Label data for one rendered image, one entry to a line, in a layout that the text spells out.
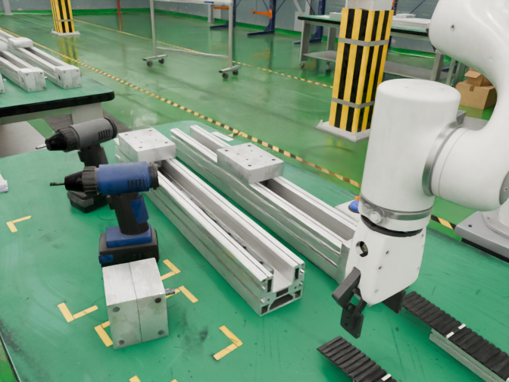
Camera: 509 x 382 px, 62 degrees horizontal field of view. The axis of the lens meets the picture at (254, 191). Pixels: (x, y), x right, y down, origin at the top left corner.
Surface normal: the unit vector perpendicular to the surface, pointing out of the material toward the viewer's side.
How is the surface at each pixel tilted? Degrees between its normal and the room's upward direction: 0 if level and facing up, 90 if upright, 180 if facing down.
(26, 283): 0
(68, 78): 90
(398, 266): 90
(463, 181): 87
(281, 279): 0
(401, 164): 92
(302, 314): 0
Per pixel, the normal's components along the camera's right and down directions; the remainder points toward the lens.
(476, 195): -0.51, 0.54
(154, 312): 0.37, 0.44
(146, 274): 0.04, -0.89
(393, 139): -0.70, 0.31
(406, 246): 0.56, 0.35
